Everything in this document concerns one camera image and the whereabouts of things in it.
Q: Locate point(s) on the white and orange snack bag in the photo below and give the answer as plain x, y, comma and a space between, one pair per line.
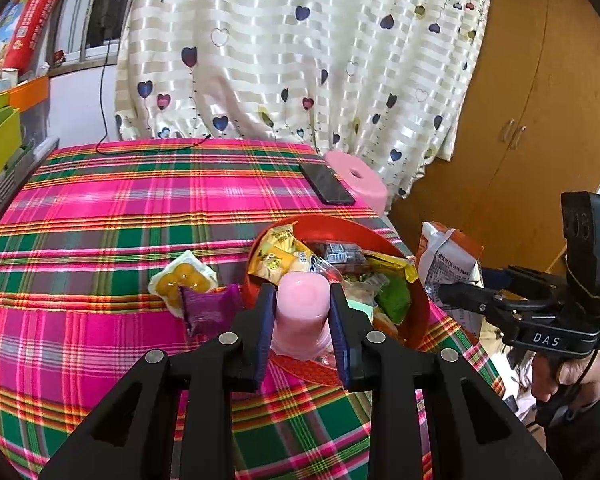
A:
445, 260

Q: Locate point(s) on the orange box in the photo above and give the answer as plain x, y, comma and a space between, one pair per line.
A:
30, 92

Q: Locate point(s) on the green pea snack packet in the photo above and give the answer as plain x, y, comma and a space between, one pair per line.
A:
395, 300

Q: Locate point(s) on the heart print curtain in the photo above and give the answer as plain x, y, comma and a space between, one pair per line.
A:
290, 50

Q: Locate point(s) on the red plastic bowl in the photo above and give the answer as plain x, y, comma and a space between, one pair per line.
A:
410, 320

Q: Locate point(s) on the plaid tablecloth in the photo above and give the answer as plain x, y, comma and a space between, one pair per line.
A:
105, 240

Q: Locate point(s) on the grey snack packet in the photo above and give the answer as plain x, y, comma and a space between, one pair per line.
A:
337, 252

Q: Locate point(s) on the gold-edged yellow snack packet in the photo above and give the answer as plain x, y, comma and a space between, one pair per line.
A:
390, 262

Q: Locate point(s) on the black smartphone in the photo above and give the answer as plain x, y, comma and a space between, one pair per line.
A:
327, 185

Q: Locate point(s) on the yellow chip bag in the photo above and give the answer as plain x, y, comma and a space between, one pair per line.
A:
275, 255

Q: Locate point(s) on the black and white striped box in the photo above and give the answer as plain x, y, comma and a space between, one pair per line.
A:
15, 175

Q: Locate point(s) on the window frame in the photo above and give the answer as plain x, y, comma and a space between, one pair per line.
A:
80, 10

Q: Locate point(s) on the wooden wardrobe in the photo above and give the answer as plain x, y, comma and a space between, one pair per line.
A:
530, 85

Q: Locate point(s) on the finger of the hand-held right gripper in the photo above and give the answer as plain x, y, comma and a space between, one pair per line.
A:
465, 296
525, 275

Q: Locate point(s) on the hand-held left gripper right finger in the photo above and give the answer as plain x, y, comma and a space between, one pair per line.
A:
341, 340

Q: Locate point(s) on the purple snack packet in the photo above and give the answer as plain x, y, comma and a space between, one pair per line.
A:
210, 307

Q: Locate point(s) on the clear egg yolk pastry packet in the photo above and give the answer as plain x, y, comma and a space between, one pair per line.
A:
180, 275

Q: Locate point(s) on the red tall package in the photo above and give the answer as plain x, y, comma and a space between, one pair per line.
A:
32, 25

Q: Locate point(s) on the pink jelly cup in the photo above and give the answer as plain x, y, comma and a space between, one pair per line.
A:
300, 305

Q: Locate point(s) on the pink tissue roll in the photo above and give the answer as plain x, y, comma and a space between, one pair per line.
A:
362, 180

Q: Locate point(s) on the person's right hand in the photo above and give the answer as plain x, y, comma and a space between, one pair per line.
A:
565, 375

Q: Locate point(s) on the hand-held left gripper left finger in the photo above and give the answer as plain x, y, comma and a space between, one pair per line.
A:
262, 340

